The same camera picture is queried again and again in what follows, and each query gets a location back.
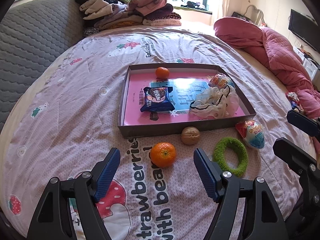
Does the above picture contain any green fuzzy ring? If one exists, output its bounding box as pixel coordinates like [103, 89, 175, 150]
[213, 136, 249, 178]

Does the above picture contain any pink strawberry bed sheet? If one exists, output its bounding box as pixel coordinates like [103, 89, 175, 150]
[1, 27, 316, 239]

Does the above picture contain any pile of folded clothes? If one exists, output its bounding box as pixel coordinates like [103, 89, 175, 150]
[75, 0, 182, 35]

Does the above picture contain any black flat television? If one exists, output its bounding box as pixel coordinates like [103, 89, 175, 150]
[289, 9, 320, 53]

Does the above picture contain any red-top surprise egg toy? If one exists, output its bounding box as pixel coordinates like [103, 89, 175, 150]
[209, 73, 235, 89]

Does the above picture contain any orange mandarin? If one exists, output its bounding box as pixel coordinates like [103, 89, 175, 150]
[150, 142, 176, 168]
[155, 67, 170, 80]

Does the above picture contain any small plush doll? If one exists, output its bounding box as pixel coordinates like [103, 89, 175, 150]
[286, 92, 305, 115]

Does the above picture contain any brown walnut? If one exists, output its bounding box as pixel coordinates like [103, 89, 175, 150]
[181, 127, 200, 145]

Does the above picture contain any cream sheer hair scrunchie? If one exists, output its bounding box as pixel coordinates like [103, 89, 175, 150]
[190, 85, 240, 119]

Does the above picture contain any dark blue snack packet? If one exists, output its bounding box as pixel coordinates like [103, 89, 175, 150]
[140, 86, 175, 112]

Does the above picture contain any grey quilted headboard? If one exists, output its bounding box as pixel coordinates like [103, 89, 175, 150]
[0, 0, 84, 126]

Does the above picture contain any pink and blue book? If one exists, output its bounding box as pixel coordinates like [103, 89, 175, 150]
[119, 68, 218, 126]

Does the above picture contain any blue surprise egg toy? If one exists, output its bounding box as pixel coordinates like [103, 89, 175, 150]
[235, 120, 265, 149]

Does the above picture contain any beige curtain right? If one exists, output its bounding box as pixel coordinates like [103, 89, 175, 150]
[211, 0, 233, 25]

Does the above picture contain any pink quilted duvet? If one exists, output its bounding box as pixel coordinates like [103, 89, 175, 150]
[214, 17, 319, 119]

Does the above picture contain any shallow grey cardboard tray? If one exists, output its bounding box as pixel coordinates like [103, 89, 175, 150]
[118, 63, 256, 139]

